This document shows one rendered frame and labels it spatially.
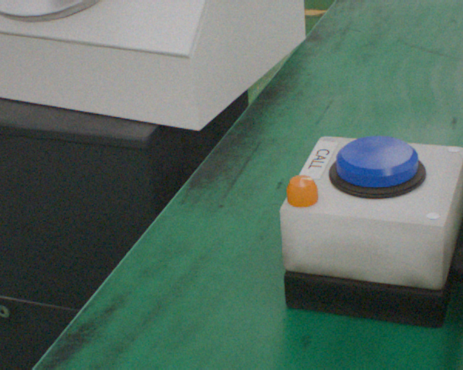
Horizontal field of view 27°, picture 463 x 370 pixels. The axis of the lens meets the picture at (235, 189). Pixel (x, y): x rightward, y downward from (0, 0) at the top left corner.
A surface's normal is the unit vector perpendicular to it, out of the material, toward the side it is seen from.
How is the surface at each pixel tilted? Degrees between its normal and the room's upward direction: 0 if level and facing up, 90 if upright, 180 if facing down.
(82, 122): 0
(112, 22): 45
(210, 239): 0
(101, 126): 0
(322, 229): 90
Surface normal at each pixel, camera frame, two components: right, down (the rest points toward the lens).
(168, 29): -0.39, -0.28
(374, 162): -0.09, -0.84
